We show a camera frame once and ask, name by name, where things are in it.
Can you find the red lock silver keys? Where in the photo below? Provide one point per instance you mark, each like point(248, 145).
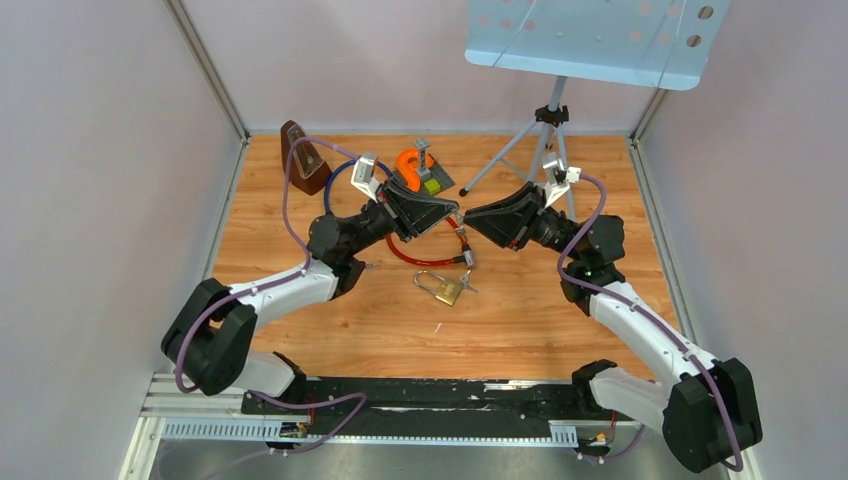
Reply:
point(458, 226)

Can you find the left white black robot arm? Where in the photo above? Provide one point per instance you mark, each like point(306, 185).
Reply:
point(210, 340)

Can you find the brass padlock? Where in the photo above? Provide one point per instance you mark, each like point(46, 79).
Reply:
point(444, 290)

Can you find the padlock silver keys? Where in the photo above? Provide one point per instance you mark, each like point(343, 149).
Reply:
point(465, 281)

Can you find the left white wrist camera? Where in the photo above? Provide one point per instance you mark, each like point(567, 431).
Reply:
point(363, 175)

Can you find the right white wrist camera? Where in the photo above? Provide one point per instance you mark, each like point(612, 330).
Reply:
point(559, 178)

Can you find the brown wooden metronome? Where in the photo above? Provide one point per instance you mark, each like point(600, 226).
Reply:
point(309, 172)

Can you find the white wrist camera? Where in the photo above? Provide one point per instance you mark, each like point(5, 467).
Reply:
point(559, 178)
point(363, 175)

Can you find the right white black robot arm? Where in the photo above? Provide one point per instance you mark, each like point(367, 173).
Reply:
point(705, 408)

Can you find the red cable lock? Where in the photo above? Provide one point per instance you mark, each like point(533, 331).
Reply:
point(466, 257)

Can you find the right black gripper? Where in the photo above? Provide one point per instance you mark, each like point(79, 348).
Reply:
point(507, 222)

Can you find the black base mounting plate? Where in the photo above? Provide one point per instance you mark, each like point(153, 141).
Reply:
point(452, 409)

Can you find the orange S block toy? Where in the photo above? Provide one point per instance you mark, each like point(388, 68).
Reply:
point(419, 171)

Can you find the blue cable lock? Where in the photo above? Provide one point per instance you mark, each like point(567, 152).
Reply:
point(334, 175)

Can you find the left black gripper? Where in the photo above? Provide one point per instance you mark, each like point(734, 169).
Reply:
point(404, 208)

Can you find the light blue music stand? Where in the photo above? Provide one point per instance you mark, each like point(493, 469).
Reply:
point(659, 44)

